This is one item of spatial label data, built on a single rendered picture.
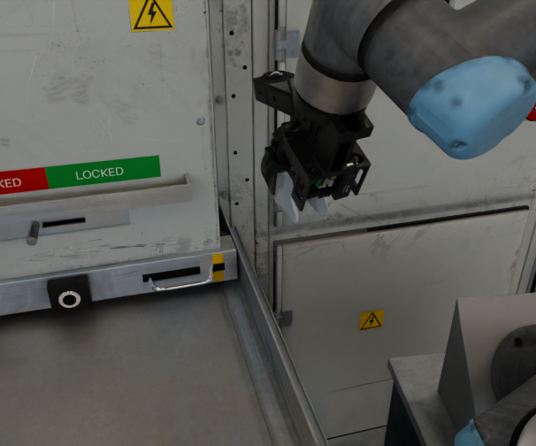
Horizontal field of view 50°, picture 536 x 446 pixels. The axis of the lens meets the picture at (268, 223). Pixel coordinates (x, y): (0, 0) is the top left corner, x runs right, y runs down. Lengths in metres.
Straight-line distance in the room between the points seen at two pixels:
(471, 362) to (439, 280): 0.58
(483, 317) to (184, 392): 0.43
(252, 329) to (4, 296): 0.38
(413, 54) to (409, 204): 0.87
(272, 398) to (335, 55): 0.49
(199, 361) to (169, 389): 0.07
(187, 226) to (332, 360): 0.66
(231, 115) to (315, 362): 0.66
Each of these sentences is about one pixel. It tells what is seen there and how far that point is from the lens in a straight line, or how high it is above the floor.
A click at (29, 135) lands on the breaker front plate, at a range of 0.85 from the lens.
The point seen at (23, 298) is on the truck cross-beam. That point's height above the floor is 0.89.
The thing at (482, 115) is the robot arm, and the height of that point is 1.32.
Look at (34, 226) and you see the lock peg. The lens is 0.89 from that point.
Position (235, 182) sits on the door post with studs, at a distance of 1.12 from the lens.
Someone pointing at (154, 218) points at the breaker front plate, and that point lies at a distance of 0.91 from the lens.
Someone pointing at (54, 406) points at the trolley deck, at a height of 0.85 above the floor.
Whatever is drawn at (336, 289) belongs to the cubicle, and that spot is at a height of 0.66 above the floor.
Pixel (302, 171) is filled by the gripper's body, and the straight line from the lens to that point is 0.56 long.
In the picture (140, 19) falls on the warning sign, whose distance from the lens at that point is 0.81.
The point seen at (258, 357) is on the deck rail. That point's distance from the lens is 0.86.
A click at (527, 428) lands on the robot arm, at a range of 0.63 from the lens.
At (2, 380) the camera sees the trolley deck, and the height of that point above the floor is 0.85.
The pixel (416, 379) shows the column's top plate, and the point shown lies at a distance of 1.00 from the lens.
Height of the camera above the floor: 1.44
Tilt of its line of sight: 30 degrees down
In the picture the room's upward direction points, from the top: straight up
